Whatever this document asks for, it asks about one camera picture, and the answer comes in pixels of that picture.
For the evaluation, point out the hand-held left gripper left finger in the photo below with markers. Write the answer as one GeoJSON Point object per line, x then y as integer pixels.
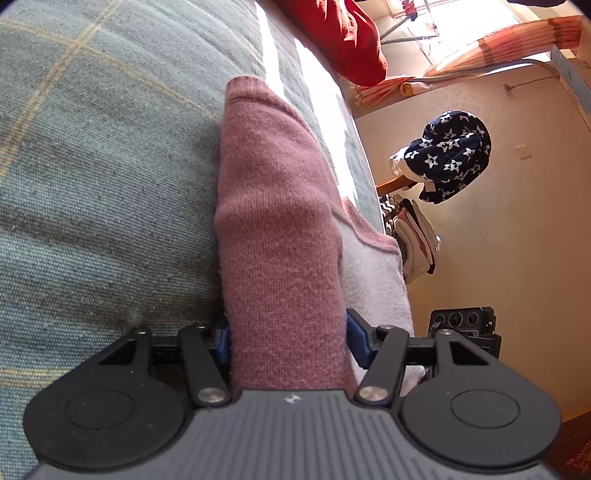
{"type": "Point", "coordinates": [225, 346]}

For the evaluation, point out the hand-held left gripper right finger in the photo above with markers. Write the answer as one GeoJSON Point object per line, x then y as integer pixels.
{"type": "Point", "coordinates": [355, 339]}

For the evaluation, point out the pink and white knit sweater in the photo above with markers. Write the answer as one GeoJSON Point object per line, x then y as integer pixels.
{"type": "Point", "coordinates": [277, 254]}

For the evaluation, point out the stack of folded clothes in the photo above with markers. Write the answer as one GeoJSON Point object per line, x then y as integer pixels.
{"type": "Point", "coordinates": [418, 244]}

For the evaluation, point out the wooden chair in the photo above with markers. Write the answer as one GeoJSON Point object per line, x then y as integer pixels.
{"type": "Point", "coordinates": [392, 185]}

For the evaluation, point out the navy star-print garment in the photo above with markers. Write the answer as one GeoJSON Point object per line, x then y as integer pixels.
{"type": "Point", "coordinates": [452, 152]}

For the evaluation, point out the green plaid bed blanket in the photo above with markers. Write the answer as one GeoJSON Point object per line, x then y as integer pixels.
{"type": "Point", "coordinates": [92, 161]}

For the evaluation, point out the orange striped curtain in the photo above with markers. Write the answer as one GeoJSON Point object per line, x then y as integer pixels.
{"type": "Point", "coordinates": [485, 41]}

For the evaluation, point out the window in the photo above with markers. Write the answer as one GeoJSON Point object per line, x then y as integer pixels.
{"type": "Point", "coordinates": [461, 18]}

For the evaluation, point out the red duvet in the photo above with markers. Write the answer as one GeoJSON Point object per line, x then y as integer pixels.
{"type": "Point", "coordinates": [351, 37]}

